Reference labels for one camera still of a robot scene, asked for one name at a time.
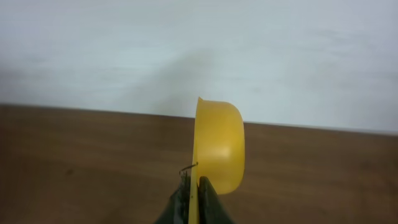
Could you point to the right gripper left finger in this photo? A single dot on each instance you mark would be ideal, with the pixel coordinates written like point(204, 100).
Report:
point(177, 208)

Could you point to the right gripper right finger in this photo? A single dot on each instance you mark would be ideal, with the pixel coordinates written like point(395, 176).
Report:
point(210, 208)

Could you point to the yellow plastic measuring scoop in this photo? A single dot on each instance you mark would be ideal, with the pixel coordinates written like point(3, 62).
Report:
point(218, 151)

